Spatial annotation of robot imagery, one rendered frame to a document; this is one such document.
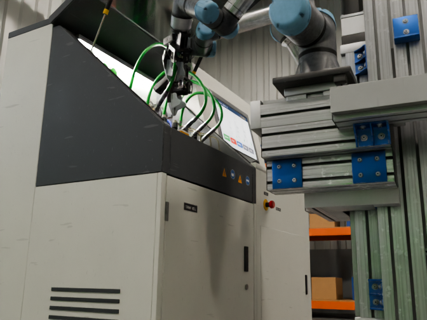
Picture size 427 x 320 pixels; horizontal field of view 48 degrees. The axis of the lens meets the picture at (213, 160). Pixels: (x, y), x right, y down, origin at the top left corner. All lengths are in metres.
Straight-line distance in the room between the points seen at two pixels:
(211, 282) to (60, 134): 0.77
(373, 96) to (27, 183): 1.29
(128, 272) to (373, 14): 1.15
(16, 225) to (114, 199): 0.47
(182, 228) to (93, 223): 0.30
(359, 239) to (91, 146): 0.94
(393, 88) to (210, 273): 0.90
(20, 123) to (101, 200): 0.57
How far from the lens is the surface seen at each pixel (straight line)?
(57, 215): 1.78
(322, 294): 7.07
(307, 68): 1.45
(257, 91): 9.24
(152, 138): 1.56
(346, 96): 1.26
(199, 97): 2.39
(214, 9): 1.67
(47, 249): 1.79
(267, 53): 9.54
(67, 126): 1.84
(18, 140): 2.04
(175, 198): 1.55
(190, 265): 1.62
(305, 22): 1.40
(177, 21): 1.76
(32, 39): 2.19
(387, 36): 1.66
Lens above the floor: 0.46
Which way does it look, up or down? 14 degrees up
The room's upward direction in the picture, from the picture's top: 1 degrees clockwise
